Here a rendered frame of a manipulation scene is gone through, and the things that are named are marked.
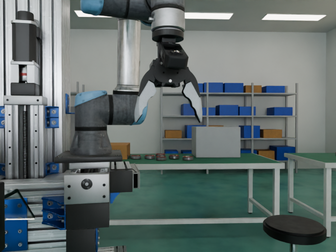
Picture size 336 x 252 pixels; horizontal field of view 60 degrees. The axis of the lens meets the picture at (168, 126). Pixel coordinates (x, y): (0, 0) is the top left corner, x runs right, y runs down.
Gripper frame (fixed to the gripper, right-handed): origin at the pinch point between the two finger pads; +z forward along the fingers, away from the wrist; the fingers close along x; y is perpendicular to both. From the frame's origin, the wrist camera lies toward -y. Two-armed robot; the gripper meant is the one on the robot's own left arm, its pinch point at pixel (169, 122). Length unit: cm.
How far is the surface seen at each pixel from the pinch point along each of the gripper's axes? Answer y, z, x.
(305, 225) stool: 85, 59, -96
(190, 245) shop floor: 198, 115, -59
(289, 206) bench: 266, 106, -207
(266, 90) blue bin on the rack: 532, -69, -324
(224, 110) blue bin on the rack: 544, -23, -231
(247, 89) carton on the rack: 539, -71, -283
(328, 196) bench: 189, 74, -198
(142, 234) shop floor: 232, 115, -18
